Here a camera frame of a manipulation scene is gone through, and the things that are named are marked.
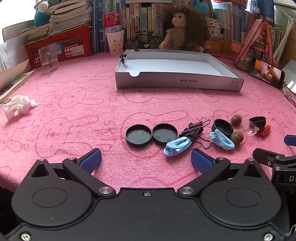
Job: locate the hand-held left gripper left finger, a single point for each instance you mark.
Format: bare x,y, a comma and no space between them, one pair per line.
91,160

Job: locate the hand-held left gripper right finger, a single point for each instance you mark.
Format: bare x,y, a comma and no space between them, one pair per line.
201,161

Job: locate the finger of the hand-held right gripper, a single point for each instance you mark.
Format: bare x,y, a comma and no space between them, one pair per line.
266,157
290,140

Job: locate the light blue plastic clip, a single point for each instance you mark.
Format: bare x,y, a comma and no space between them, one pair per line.
177,146
223,140

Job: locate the clear suction cup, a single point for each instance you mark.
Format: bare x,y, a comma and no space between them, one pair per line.
252,132

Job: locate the brown acorn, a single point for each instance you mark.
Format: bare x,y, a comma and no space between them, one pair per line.
236,120
237,137

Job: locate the small black bottle cap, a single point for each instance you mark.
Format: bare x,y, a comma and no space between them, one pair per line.
257,121

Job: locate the black round lid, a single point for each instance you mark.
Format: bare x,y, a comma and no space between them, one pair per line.
138,138
222,127
164,134

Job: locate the white cardboard box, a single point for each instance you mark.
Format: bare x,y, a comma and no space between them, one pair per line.
173,81

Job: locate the pink bunny print cloth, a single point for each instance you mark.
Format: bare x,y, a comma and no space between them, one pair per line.
69,115

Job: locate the black smartphone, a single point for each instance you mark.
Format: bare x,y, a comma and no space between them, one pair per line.
266,73

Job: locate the crumpled white tissue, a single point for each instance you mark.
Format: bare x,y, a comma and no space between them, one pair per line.
18,106

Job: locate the pink toy house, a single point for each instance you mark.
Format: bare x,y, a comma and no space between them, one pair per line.
254,46

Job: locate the clear glass mug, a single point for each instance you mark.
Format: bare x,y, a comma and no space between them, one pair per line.
48,63

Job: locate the small black binder clip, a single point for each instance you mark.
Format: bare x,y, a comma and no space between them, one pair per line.
123,59

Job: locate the open book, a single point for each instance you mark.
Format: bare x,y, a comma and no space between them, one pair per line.
13,77

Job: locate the wooden drawer unit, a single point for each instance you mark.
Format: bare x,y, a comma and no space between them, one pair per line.
222,46

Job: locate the large red plastic basket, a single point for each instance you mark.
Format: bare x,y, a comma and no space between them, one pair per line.
76,44

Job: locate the white cat print paper cup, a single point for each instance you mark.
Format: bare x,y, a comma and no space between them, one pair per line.
115,42

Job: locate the black miniature bicycle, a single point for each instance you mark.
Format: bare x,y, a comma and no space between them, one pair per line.
145,45

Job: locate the brown-haired doll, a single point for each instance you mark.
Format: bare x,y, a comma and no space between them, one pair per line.
182,34

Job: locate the blue carton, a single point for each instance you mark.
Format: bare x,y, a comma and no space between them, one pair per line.
263,11

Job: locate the white pencil print carton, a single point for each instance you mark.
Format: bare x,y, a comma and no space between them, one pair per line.
214,27

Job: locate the white paper sheets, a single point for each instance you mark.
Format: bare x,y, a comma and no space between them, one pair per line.
11,51

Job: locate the red beer can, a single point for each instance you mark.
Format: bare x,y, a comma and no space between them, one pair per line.
112,23

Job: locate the stack of lying books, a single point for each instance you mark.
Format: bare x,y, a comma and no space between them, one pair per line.
69,16

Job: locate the white grid board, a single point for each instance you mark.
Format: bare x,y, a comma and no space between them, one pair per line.
13,31

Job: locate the blue and white plush toy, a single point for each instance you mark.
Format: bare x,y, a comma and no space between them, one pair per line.
40,18

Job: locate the white plastic frame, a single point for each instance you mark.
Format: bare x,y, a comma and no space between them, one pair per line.
285,37

